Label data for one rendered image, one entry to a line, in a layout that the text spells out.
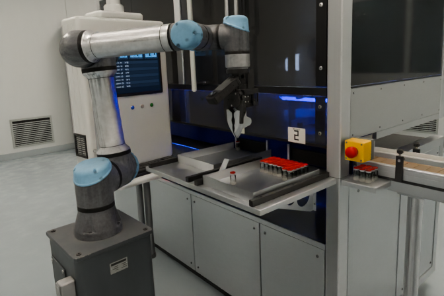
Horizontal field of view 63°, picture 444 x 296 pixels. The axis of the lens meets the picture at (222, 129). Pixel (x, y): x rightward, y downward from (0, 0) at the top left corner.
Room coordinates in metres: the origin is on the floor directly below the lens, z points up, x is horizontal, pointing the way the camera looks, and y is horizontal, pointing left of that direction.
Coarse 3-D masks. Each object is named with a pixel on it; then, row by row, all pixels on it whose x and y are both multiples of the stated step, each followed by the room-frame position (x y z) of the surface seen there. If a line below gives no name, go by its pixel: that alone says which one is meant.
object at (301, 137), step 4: (288, 128) 1.44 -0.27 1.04; (292, 128) 1.42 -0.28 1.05; (296, 128) 1.41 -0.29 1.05; (300, 128) 1.39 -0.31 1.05; (288, 132) 1.44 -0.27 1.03; (292, 132) 1.42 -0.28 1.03; (296, 132) 1.41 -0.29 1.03; (300, 132) 1.39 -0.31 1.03; (304, 132) 1.38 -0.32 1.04; (288, 136) 1.44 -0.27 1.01; (292, 136) 1.42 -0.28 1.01; (296, 136) 1.41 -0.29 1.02; (300, 136) 1.39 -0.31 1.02; (304, 136) 1.38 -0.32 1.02; (288, 140) 1.44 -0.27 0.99; (292, 140) 1.42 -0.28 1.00; (296, 140) 1.41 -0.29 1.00; (300, 140) 1.39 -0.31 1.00; (304, 140) 1.38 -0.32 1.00
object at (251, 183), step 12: (228, 168) 1.34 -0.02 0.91; (240, 168) 1.38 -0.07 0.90; (252, 168) 1.42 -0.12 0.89; (204, 180) 1.26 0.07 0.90; (216, 180) 1.21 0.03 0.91; (228, 180) 1.30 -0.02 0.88; (240, 180) 1.29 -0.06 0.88; (252, 180) 1.28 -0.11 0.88; (264, 180) 1.28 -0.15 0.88; (276, 180) 1.27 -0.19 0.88; (288, 180) 1.17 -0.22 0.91; (300, 180) 1.21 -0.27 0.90; (228, 192) 1.16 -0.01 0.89; (240, 192) 1.11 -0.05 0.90; (252, 192) 1.07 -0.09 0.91; (264, 192) 1.10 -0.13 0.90
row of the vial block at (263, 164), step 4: (260, 160) 1.39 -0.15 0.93; (264, 160) 1.39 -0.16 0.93; (260, 164) 1.39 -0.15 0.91; (264, 164) 1.37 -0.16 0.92; (268, 164) 1.35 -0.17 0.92; (272, 164) 1.34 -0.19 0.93; (276, 164) 1.33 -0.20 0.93; (280, 164) 1.33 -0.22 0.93; (260, 168) 1.39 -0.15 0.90; (264, 168) 1.37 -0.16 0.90; (268, 168) 1.35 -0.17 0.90; (272, 168) 1.34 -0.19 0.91; (276, 168) 1.33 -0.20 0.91; (280, 168) 1.31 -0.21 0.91; (292, 168) 1.26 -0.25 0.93; (296, 168) 1.26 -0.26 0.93; (264, 172) 1.37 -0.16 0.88; (268, 172) 1.35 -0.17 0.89; (272, 172) 1.34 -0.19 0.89; (276, 172) 1.33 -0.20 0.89; (280, 172) 1.31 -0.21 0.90; (296, 172) 1.26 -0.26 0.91; (280, 176) 1.31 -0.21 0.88; (296, 176) 1.26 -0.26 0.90
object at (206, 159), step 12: (228, 144) 1.79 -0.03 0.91; (180, 156) 1.58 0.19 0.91; (192, 156) 1.65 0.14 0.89; (204, 156) 1.68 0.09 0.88; (216, 156) 1.67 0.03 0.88; (228, 156) 1.66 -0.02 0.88; (240, 156) 1.65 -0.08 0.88; (252, 156) 1.54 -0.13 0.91; (264, 156) 1.59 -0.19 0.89; (204, 168) 1.45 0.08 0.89
